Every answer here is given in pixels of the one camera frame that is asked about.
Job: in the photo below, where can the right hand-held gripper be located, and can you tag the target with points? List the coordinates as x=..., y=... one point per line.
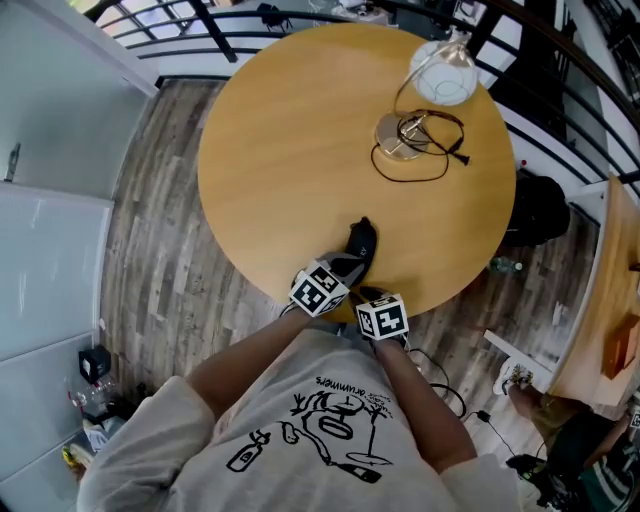
x=382, y=317

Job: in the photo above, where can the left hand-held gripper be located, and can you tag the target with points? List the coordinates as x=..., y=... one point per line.
x=317, y=290

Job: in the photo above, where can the black zippered glasses case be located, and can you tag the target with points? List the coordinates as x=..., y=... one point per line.
x=362, y=245

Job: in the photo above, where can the person's right forearm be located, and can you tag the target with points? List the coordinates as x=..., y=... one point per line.
x=420, y=400

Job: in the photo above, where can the person's left forearm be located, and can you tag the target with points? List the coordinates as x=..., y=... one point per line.
x=250, y=360

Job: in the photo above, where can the green plastic bottle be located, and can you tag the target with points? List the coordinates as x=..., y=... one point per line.
x=502, y=265

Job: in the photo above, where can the gold desk lamp glass globe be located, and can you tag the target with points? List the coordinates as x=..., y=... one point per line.
x=390, y=136

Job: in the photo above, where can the white desk leg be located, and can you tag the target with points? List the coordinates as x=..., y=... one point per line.
x=510, y=350

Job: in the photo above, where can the black backpack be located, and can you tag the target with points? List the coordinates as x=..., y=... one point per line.
x=537, y=210

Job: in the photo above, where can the person's grey printed t-shirt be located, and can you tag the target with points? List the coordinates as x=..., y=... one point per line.
x=175, y=450

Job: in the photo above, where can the brown wooden box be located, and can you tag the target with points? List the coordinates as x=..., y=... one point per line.
x=622, y=347

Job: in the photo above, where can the black tissue box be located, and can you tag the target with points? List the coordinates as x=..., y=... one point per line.
x=95, y=365

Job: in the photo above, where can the round wooden table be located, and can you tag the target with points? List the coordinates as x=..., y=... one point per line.
x=212, y=27

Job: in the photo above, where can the clear plastic bottle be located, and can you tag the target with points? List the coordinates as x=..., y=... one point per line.
x=95, y=395

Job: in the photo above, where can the grey white cloth bundle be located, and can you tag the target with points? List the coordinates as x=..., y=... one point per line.
x=102, y=435

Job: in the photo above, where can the yellow patterned bag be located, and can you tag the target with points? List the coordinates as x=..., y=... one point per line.
x=75, y=456

